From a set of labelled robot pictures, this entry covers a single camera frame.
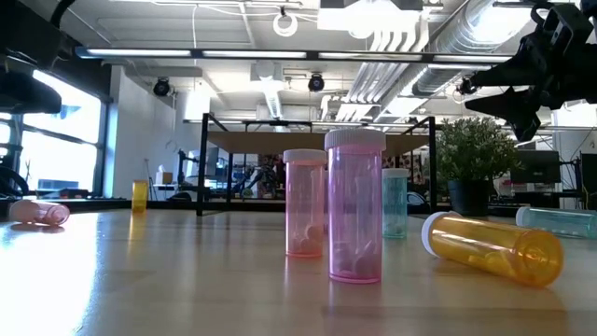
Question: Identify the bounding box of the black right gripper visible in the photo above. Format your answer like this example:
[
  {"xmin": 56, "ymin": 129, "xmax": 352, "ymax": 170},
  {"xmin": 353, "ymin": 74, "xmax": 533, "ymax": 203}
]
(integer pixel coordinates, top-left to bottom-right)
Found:
[{"xmin": 465, "ymin": 2, "xmax": 597, "ymax": 143}]

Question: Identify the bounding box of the salmon pill bottle white cap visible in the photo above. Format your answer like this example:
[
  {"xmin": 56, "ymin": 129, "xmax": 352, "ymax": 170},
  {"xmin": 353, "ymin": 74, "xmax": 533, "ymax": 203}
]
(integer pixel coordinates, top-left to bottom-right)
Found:
[
  {"xmin": 283, "ymin": 148, "xmax": 327, "ymax": 259},
  {"xmin": 7, "ymin": 199, "xmax": 71, "ymax": 227}
]

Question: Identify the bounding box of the teal pill bottle white cap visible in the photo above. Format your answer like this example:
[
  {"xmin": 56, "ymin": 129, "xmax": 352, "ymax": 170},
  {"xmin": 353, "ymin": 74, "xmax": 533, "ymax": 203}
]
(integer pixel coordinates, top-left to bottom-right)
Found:
[
  {"xmin": 515, "ymin": 206, "xmax": 597, "ymax": 240},
  {"xmin": 382, "ymin": 167, "xmax": 410, "ymax": 240}
]

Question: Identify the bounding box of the orange pill bottle white cap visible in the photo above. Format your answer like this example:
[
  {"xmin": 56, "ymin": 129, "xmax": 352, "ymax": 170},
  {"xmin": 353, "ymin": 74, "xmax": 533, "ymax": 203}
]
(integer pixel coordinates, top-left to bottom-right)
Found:
[
  {"xmin": 131, "ymin": 179, "xmax": 149, "ymax": 215},
  {"xmin": 421, "ymin": 210, "xmax": 564, "ymax": 288}
]

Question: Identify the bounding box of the magenta pill bottle white cap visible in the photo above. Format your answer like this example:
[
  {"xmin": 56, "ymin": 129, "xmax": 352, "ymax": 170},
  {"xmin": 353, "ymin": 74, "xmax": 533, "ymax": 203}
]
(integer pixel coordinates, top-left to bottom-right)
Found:
[{"xmin": 324, "ymin": 128, "xmax": 387, "ymax": 285}]

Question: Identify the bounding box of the green potted plant black pot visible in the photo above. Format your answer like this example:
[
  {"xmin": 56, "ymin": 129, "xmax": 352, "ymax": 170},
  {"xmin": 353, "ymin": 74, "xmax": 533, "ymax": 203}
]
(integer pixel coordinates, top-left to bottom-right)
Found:
[{"xmin": 436, "ymin": 116, "xmax": 523, "ymax": 217}]

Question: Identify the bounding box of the black computer monitor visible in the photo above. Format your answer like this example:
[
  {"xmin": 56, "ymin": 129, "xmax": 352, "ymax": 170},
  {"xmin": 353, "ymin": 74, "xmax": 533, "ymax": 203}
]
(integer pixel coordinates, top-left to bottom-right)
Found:
[
  {"xmin": 510, "ymin": 149, "xmax": 562, "ymax": 185},
  {"xmin": 580, "ymin": 152, "xmax": 597, "ymax": 211}
]

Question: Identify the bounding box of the black overhead light bar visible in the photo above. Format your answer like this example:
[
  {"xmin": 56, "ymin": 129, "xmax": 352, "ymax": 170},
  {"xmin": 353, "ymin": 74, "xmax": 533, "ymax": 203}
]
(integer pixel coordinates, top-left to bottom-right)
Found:
[{"xmin": 74, "ymin": 45, "xmax": 514, "ymax": 65}]

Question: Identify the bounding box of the person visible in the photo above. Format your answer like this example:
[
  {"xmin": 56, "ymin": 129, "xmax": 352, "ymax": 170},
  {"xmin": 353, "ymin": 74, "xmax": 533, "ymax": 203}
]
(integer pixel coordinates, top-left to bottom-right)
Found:
[{"xmin": 251, "ymin": 156, "xmax": 285, "ymax": 200}]

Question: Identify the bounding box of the white hanging ring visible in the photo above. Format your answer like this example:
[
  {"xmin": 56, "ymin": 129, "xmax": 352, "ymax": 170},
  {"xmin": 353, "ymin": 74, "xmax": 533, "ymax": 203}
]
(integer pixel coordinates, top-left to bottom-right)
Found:
[{"xmin": 272, "ymin": 11, "xmax": 299, "ymax": 38}]

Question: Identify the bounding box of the black frame wooden shelf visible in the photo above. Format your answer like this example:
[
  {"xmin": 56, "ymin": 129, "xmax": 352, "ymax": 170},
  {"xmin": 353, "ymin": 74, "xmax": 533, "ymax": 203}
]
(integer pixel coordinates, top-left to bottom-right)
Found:
[{"xmin": 195, "ymin": 113, "xmax": 438, "ymax": 217}]

